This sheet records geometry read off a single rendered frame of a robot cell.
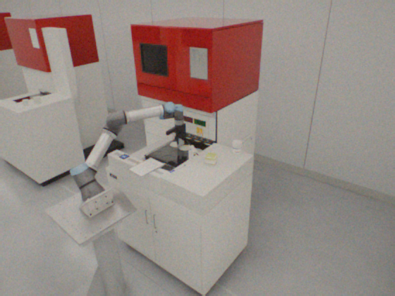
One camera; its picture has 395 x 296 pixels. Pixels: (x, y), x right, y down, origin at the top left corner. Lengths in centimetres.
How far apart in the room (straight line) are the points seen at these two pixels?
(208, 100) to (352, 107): 172
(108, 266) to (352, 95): 272
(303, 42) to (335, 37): 31
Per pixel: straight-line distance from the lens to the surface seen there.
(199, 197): 181
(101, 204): 198
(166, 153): 239
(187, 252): 220
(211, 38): 212
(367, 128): 350
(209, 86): 219
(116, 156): 229
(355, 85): 340
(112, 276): 239
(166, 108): 212
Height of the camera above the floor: 203
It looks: 27 degrees down
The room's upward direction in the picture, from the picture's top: 2 degrees counter-clockwise
